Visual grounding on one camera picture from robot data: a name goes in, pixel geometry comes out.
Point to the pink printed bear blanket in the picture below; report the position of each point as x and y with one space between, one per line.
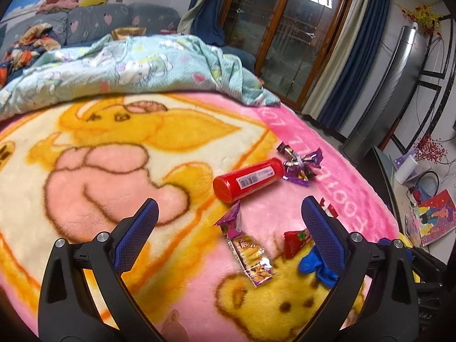
107 171

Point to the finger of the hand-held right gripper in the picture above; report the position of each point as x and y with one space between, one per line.
429 267
384 242

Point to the long television stand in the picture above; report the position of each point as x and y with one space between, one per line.
384 171

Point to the blue world map poster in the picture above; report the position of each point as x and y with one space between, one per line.
25 3

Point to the pile of clothes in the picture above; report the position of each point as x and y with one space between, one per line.
57 3

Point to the black wall frame trim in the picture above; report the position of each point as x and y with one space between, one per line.
433 74

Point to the small white security camera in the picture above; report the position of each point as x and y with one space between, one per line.
415 25

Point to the red snack packet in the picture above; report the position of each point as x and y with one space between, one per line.
294 244

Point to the wooden sliding glass door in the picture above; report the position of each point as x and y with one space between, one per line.
285 42

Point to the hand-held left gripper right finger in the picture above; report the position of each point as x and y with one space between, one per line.
322 238

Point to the gold foil bag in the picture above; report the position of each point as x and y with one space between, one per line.
128 32

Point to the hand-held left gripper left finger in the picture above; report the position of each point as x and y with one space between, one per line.
137 235

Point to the person's left hand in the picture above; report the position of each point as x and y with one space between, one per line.
174 326

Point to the red cylindrical can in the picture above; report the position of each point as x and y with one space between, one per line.
249 178

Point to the blue and beige curtain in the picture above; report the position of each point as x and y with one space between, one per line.
356 78
210 14

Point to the purple candy wrapper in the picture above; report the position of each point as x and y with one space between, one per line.
297 177
313 158

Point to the white ribbed vase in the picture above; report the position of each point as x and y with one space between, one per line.
407 171

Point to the purple snack packet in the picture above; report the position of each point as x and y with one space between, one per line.
249 256

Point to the brown candy wrapper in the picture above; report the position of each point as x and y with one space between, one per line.
286 149

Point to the colourful patterned blanket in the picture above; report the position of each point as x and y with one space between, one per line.
32 42

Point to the blue heart-print sofa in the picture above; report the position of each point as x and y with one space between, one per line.
153 16

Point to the red berry branches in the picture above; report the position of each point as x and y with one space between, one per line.
433 148

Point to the colourful figure painting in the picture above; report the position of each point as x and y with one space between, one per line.
438 217

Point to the silver tower air conditioner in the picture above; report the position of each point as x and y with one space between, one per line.
392 89

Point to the light blue printed quilt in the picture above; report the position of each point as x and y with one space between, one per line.
160 64

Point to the clear box of coloured pens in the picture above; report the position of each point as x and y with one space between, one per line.
413 228

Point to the yellow and red artificial flowers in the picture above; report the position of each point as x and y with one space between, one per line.
424 12

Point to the red wrapper scrap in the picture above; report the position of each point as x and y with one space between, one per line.
333 209

